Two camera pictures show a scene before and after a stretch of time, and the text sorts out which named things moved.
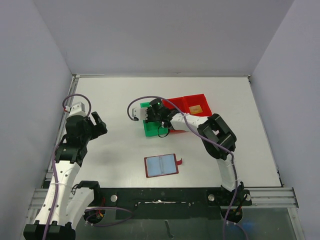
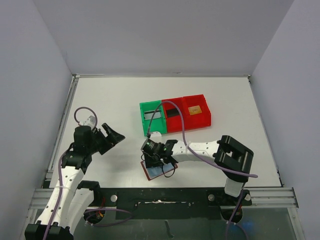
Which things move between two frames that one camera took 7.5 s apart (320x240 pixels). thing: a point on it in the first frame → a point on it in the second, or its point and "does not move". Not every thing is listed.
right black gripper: [150, 114] → [155, 159]
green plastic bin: [152, 128] does not move
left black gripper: [100, 126] → [110, 140]
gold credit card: [195, 109] does not move
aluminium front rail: [272, 197] does not move
